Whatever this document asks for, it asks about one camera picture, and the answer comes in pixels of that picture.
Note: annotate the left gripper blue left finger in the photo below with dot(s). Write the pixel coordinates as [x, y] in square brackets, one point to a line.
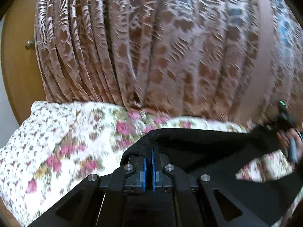
[135, 176]

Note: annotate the brown floral curtain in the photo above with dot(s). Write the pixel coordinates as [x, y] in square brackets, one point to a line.
[221, 59]

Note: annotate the right hand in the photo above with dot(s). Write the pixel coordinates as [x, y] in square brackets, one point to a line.
[284, 140]

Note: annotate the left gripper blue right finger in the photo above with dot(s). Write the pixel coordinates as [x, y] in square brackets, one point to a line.
[161, 169]

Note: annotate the wooden door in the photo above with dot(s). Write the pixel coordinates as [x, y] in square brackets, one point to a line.
[22, 78]

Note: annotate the black pants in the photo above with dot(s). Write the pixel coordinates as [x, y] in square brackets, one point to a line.
[221, 155]

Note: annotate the brass door knob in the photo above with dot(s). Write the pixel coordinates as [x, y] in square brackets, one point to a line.
[30, 44]

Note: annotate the floral white bedspread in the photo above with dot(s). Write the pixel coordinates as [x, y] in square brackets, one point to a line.
[59, 145]

